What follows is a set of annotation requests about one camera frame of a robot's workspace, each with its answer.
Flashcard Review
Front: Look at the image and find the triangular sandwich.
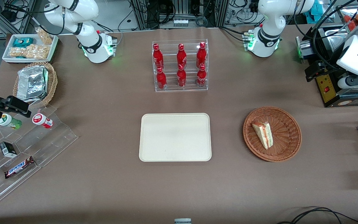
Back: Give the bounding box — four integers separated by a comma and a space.
252, 121, 273, 150

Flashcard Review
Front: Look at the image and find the oval tan wicker basket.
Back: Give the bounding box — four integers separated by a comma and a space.
13, 62, 58, 108

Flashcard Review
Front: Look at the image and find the white rectangular snack tray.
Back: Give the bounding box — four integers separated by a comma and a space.
2, 34, 59, 63

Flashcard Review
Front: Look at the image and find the round brown wicker basket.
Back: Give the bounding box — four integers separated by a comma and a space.
243, 106, 302, 162

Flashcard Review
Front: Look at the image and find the cream plastic tray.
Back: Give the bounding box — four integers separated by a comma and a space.
139, 113, 212, 162

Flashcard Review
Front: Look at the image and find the white bottle with green label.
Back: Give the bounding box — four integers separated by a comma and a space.
0, 113, 22, 130

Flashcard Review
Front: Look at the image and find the yellow emergency stop box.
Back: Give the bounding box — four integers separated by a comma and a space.
316, 73, 340, 106

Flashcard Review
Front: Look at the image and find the white bottle with red label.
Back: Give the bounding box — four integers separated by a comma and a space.
32, 113, 54, 129

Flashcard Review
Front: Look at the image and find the red food packet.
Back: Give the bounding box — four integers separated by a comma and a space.
343, 13, 358, 31

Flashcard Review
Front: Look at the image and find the small black box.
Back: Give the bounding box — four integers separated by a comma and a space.
0, 141, 18, 158

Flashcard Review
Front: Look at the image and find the clear acrylic stepped shelf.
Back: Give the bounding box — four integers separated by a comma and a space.
0, 104, 79, 210

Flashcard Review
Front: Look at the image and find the clear bag of nut brittle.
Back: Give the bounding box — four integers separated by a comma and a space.
9, 44, 49, 60

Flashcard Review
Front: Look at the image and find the teal box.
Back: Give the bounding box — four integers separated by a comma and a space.
310, 0, 332, 16

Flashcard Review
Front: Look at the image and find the snickers chocolate bar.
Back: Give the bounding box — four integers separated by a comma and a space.
4, 156, 35, 179

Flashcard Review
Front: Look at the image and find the teal snack packet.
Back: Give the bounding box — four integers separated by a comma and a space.
13, 37, 34, 48

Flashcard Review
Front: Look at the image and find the clear bag of nuts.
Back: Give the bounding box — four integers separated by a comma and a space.
35, 27, 54, 45

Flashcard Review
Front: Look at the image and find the red cola bottle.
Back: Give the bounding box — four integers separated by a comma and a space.
196, 64, 207, 88
177, 44, 187, 67
177, 64, 187, 88
156, 67, 167, 90
196, 42, 207, 68
153, 44, 164, 70

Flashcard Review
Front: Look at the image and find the clear acrylic bottle rack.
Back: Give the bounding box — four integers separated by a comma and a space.
152, 39, 209, 92

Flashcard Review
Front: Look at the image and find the black floor cable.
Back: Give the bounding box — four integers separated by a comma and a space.
277, 207, 358, 224

